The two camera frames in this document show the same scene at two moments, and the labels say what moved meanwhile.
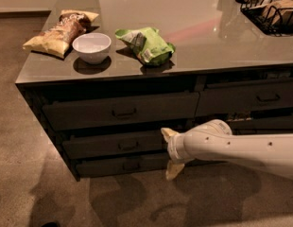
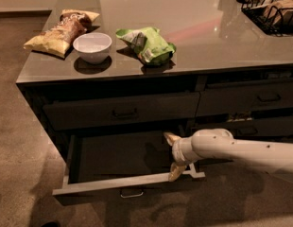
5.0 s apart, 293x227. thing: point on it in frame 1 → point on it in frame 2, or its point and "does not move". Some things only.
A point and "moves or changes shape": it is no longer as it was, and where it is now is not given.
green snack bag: [148, 44] does not move
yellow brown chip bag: [58, 39] does not move
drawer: [115, 145] moves or changes shape
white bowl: [93, 48] does not move
